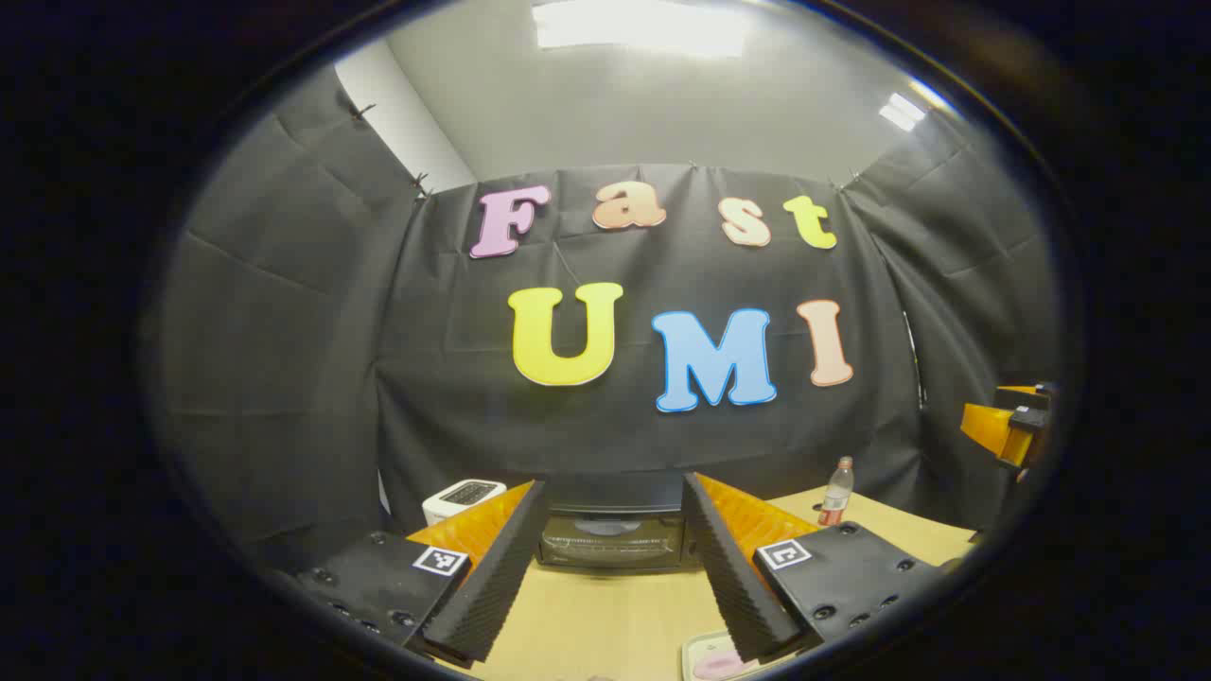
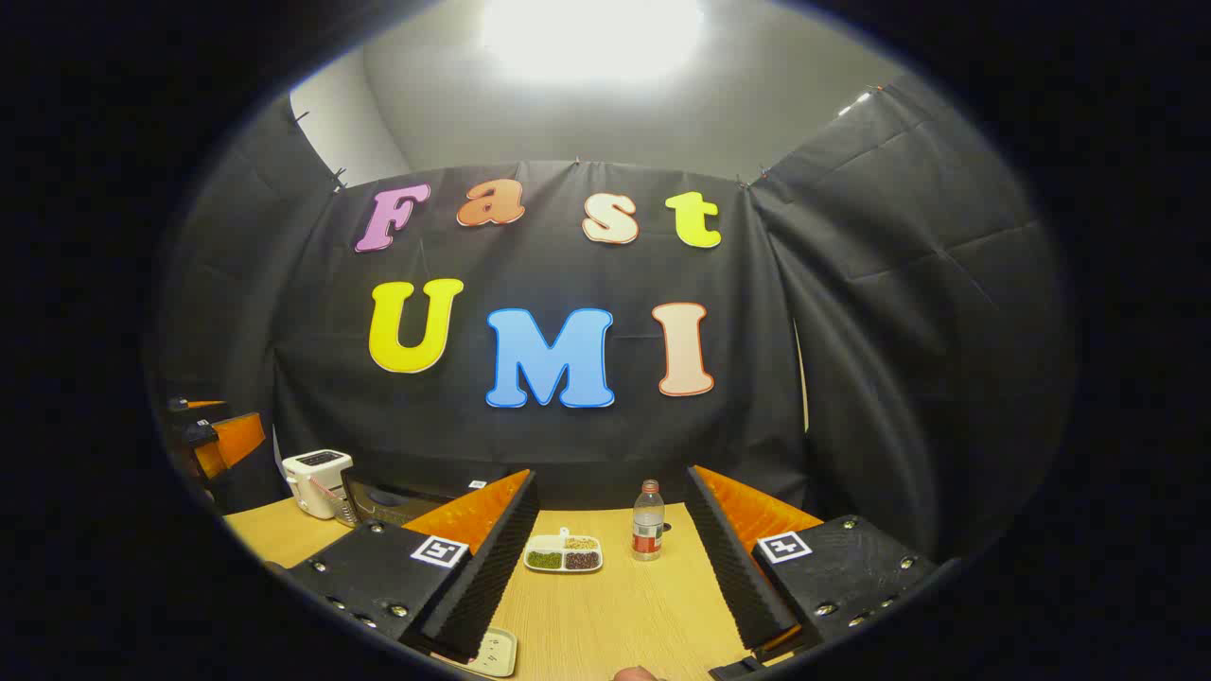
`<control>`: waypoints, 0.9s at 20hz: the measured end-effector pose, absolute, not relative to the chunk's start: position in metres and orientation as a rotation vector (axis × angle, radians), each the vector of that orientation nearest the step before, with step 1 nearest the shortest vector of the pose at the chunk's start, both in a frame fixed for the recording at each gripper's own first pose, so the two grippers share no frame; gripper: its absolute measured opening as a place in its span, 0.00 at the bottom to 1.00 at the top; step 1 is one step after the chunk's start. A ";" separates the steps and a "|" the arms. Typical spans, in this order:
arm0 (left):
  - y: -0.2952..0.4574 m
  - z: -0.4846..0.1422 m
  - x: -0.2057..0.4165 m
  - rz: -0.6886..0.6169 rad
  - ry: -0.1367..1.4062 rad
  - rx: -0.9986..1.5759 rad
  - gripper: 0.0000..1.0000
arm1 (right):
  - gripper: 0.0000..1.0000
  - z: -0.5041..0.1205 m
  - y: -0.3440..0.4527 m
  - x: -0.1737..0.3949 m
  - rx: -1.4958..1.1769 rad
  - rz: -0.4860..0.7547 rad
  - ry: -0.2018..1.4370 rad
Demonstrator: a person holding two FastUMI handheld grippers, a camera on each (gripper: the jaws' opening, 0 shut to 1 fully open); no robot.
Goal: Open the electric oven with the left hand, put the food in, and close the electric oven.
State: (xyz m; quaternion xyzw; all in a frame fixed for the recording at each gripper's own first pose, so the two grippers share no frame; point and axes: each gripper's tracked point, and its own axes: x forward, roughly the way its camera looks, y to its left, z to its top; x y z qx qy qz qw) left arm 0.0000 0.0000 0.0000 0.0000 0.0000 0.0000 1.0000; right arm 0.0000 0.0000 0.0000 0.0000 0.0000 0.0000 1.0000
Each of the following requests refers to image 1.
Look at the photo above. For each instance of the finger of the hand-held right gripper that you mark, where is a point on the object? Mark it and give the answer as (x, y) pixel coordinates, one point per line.
(989, 427)
(1026, 390)

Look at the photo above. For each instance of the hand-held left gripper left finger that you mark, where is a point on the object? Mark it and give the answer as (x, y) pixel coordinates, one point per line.
(497, 577)

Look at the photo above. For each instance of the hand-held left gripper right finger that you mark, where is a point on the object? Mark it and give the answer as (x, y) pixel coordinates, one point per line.
(733, 586)

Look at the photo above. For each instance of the cream food tray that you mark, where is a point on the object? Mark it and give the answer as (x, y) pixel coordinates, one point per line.
(695, 648)

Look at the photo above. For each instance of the pink round food slice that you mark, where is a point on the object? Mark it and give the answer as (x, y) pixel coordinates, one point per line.
(714, 665)

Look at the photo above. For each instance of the black electric oven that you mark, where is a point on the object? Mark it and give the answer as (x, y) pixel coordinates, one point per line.
(610, 544)

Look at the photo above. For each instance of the white toaster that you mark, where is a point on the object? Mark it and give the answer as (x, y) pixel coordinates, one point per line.
(459, 497)

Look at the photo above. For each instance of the clear bottle with red label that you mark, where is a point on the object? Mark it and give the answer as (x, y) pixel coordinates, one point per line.
(836, 497)

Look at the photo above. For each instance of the black backdrop cloth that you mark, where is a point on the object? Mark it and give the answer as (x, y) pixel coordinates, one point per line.
(454, 378)

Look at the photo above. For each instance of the small ceiling light panel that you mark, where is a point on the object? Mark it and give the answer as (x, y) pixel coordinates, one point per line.
(902, 112)

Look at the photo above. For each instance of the large ceiling light panel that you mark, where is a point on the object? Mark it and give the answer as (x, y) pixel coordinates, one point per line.
(639, 26)

